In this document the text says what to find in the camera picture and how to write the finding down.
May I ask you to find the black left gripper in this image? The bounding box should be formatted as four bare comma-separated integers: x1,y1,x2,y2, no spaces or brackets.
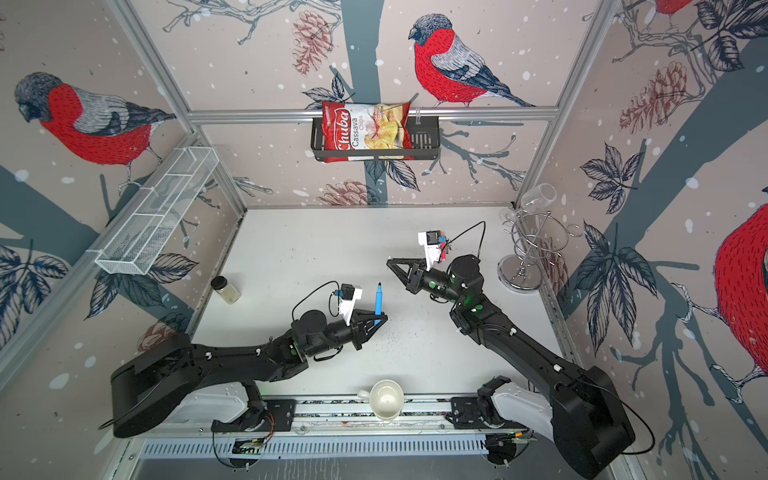
306,309,388,359

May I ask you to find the blue highlighter pen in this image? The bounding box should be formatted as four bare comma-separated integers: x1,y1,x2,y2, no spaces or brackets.
374,282,383,326

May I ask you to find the white marker pen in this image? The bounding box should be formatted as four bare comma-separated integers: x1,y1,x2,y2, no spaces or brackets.
439,236,448,261

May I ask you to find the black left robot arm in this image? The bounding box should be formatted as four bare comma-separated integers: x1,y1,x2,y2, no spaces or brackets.
101,309,388,438

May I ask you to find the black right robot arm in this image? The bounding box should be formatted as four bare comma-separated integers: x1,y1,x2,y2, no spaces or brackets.
386,254,636,479

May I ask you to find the white ceramic cup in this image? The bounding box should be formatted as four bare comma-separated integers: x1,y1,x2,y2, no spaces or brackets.
357,379,405,422

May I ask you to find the chrome glass holder stand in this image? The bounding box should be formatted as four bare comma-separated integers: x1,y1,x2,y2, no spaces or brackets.
497,208,583,294

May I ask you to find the small glass spice jar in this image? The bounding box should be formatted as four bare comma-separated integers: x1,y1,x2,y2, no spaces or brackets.
210,275,241,305

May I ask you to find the clear wine glass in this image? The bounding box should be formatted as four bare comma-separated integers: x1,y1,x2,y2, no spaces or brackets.
499,183,557,222

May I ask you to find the red cassava chips bag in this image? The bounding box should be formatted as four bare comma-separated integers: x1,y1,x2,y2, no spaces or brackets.
317,102,413,163

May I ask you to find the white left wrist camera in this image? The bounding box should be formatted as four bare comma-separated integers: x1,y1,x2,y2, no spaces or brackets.
336,283,363,326

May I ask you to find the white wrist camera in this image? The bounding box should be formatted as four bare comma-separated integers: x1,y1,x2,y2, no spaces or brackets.
417,230,446,271
336,283,363,326

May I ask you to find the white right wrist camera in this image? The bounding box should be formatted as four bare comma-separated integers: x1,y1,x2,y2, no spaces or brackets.
417,230,446,271

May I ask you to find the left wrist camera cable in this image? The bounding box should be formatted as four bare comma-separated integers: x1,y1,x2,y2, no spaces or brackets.
290,280,342,323

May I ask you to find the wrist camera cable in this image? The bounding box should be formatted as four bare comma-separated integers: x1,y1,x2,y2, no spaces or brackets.
445,220,487,258
290,280,342,323

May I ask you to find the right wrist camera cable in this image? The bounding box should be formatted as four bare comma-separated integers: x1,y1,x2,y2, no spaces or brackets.
445,220,487,258

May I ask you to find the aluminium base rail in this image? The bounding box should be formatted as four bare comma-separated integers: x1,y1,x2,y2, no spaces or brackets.
137,393,625,463

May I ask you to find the black wire wall basket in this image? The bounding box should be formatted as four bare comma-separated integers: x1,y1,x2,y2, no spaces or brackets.
310,113,441,163

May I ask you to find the white mesh wall shelf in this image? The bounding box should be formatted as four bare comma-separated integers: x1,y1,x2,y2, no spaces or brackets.
95,146,219,275

